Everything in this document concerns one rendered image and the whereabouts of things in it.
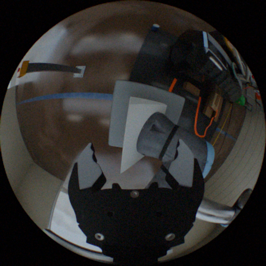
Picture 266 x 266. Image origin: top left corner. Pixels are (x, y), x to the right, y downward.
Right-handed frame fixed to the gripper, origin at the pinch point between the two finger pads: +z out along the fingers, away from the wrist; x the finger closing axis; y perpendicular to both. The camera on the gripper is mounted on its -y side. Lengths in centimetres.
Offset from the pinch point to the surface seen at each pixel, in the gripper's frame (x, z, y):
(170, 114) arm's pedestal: 20.3, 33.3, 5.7
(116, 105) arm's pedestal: -8.9, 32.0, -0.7
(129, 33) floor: -1, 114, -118
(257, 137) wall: 584, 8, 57
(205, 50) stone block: 65, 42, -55
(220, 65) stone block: 87, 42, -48
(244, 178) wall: 537, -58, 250
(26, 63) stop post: -73, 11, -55
